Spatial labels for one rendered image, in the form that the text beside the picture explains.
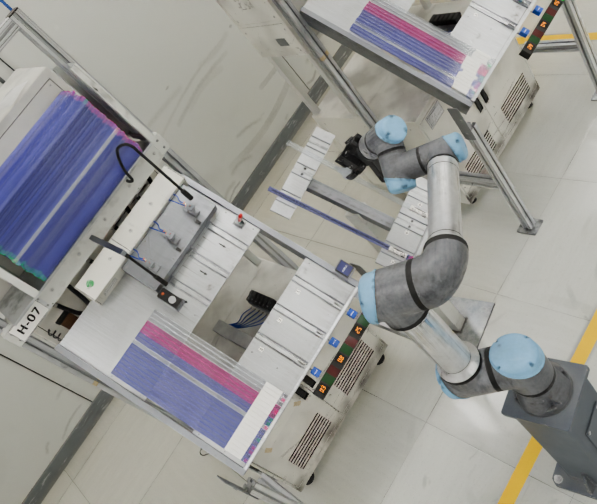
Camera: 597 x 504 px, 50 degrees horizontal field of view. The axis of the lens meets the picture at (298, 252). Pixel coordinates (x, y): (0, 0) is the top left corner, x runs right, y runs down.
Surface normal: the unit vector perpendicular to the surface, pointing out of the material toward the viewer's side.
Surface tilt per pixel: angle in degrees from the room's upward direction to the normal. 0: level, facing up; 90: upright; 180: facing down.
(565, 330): 0
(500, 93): 90
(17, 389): 90
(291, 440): 90
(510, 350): 8
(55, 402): 90
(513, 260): 0
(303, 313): 44
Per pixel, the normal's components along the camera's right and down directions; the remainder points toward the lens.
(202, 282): 0.01, -0.25
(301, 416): 0.62, 0.20
